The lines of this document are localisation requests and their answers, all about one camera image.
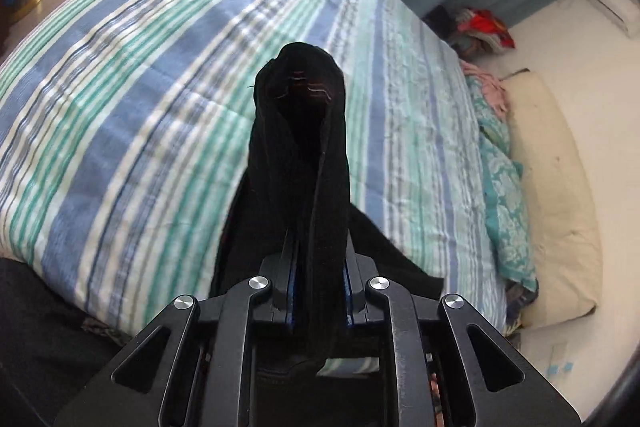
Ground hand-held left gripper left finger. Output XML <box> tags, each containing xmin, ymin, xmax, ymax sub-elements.
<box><xmin>55</xmin><ymin>229</ymin><xmax>301</xmax><ymax>427</ymax></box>

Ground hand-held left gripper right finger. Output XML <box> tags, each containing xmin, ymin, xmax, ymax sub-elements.
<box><xmin>343</xmin><ymin>239</ymin><xmax>583</xmax><ymax>427</ymax></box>

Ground black pants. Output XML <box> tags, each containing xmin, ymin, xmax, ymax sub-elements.
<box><xmin>212</xmin><ymin>41</ymin><xmax>446</xmax><ymax>378</ymax></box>

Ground teal floral pillow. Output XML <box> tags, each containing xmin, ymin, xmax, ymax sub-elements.
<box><xmin>467</xmin><ymin>77</ymin><xmax>541</xmax><ymax>308</ymax></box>

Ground cream pillow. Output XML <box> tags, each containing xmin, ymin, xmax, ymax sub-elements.
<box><xmin>500</xmin><ymin>68</ymin><xmax>601</xmax><ymax>333</ymax></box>

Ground pink cloth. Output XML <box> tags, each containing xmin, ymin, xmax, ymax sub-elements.
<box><xmin>457</xmin><ymin>57</ymin><xmax>511</xmax><ymax>118</ymax></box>

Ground striped bedspread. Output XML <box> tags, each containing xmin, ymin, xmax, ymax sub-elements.
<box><xmin>0</xmin><ymin>0</ymin><xmax>511</xmax><ymax>343</ymax></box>

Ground person's dark clothing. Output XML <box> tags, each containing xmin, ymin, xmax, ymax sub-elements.
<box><xmin>0</xmin><ymin>257</ymin><xmax>131</xmax><ymax>427</ymax></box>

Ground pile of colourful clothes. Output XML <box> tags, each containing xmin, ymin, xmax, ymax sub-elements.
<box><xmin>425</xmin><ymin>4</ymin><xmax>516</xmax><ymax>58</ymax></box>

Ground white air conditioner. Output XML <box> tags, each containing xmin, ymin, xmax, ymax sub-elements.
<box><xmin>574</xmin><ymin>0</ymin><xmax>632</xmax><ymax>32</ymax></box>

